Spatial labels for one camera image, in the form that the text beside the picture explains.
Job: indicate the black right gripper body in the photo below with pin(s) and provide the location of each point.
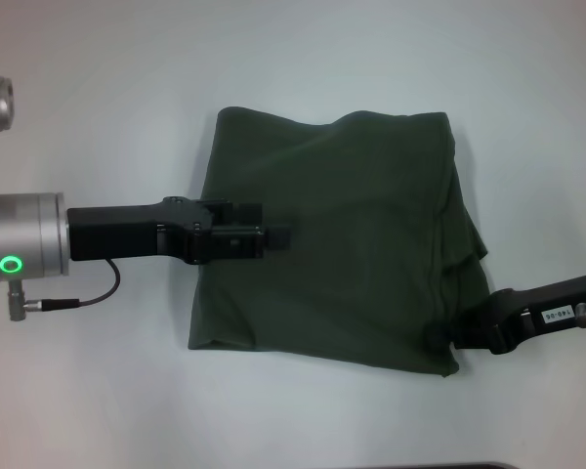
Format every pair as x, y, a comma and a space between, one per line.
547, 312

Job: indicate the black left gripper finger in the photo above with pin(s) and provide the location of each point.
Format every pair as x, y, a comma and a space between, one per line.
234, 244
239, 212

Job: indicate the dark green FREE t-shirt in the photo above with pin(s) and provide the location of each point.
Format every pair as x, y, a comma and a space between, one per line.
347, 234

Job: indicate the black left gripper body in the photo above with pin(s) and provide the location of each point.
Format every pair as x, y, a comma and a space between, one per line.
127, 232

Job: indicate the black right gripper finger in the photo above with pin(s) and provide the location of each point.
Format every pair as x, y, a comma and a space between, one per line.
471, 334

